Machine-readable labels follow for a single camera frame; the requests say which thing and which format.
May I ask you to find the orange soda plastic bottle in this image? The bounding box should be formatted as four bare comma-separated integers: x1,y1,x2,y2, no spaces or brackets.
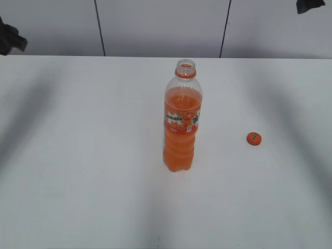
163,59,203,172

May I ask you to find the orange bottle cap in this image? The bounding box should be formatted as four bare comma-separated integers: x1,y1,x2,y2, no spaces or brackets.
246,132,262,146

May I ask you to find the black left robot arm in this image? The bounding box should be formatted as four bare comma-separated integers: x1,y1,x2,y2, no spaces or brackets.
0,18,28,56

